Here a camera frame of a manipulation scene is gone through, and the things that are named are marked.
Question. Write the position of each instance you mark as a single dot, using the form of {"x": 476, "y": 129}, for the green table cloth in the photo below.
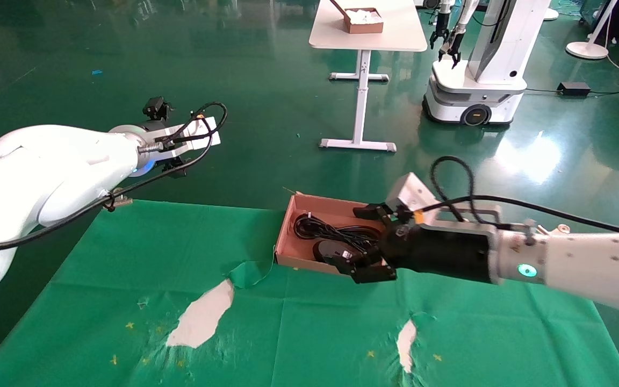
{"x": 315, "y": 322}

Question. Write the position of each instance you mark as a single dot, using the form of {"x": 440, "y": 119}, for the black power adapter brick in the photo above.
{"x": 573, "y": 88}

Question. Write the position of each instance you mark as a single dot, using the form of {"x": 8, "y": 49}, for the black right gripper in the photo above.
{"x": 438, "y": 252}

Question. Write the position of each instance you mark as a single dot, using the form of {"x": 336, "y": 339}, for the open brown cardboard box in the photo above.
{"x": 299, "y": 255}

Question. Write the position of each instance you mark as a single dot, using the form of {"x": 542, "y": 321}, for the white crumpled packing paper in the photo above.
{"x": 364, "y": 16}

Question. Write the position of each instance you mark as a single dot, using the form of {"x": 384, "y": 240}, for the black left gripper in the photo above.
{"x": 159, "y": 127}

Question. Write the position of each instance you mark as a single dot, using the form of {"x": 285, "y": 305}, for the black background robot gripper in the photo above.
{"x": 439, "y": 37}
{"x": 452, "y": 51}

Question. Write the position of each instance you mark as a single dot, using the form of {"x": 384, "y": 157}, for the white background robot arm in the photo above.
{"x": 444, "y": 13}
{"x": 468, "y": 16}

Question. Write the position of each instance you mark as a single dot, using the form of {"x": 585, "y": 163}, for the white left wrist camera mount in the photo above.
{"x": 191, "y": 138}

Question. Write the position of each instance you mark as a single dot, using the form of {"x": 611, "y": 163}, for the white wheeled background robot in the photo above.
{"x": 492, "y": 80}

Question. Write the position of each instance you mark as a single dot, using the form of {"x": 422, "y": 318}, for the white round stand base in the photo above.
{"x": 551, "y": 14}

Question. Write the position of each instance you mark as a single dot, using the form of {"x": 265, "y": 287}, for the small brown cardboard box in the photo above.
{"x": 364, "y": 26}

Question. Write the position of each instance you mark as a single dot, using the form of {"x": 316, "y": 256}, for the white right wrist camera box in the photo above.
{"x": 409, "y": 193}

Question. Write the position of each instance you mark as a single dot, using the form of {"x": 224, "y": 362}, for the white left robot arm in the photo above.
{"x": 35, "y": 177}

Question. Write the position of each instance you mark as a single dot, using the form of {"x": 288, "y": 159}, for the silver table clamp clip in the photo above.
{"x": 123, "y": 202}
{"x": 560, "y": 228}

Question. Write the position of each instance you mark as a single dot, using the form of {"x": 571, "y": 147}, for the white pedestal table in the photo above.
{"x": 366, "y": 37}

